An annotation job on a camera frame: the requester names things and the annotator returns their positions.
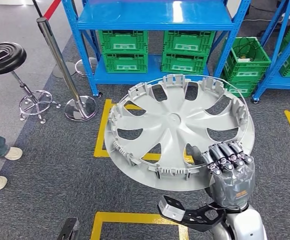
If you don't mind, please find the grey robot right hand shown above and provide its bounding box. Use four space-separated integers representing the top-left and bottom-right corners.
192 140 257 210

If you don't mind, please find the grey plastic wheel cover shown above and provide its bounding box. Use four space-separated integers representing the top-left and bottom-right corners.
103 74 256 192

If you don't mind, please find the blue metal shelf rack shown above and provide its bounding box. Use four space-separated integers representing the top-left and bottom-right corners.
251 0 290 104
60 0 252 98

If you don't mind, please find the open green plastic crate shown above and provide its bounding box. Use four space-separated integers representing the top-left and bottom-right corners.
222 37 273 84

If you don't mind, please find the chrome stanchion base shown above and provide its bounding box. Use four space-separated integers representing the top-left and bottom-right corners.
51 61 77 79

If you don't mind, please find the red barrier belt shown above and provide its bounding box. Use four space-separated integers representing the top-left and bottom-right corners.
43 0 62 21

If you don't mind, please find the black stool with chrome base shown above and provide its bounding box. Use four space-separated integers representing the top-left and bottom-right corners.
0 42 61 125

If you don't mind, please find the black right wrist camera bracket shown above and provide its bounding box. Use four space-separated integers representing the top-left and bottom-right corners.
178 202 241 233

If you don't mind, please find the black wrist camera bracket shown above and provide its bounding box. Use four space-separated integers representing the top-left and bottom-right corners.
57 216 81 240
178 202 241 233

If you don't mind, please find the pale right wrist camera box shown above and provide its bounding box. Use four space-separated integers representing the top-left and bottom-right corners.
157 194 187 222

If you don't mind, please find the black cable coil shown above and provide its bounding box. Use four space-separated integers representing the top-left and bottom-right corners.
236 37 257 61

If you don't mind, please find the black left wrist camera bracket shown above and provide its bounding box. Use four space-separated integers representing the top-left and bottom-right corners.
57 216 81 240

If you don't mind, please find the chrome stanchion post with base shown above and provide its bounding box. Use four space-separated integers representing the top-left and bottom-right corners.
36 16 98 122

